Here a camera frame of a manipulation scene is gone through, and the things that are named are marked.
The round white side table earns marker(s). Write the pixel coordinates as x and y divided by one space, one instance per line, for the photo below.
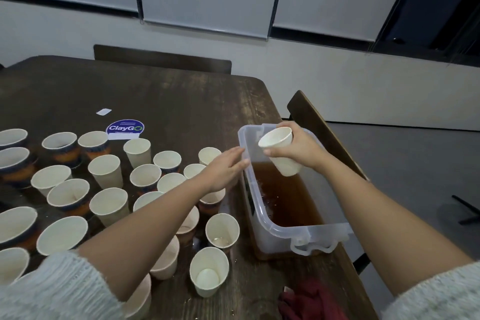
469 211

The dark wooden chair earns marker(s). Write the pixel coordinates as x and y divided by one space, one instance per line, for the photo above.
307 113
161 59

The dark red cloth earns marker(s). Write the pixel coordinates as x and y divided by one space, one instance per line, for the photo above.
311 301

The person's left forearm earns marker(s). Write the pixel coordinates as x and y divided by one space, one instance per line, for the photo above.
142 245

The dark wooden table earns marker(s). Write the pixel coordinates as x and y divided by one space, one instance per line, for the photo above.
165 95

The white paper cup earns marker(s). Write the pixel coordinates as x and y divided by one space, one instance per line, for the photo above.
209 155
271 138
193 171

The clear plastic storage bin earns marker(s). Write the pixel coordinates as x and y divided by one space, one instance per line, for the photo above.
259 233

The small white paper label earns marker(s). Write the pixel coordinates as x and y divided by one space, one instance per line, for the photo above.
103 112

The person's right hand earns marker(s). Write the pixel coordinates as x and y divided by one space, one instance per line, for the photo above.
304 147

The dark window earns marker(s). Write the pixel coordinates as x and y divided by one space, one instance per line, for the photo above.
431 20

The group of paper cups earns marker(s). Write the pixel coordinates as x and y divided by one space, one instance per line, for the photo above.
105 170

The person's left hand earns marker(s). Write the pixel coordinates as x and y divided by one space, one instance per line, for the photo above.
221 172

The person's right forearm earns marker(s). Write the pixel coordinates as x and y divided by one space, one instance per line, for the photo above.
397 218

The round blue sticker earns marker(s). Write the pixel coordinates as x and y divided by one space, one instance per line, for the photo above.
124 127

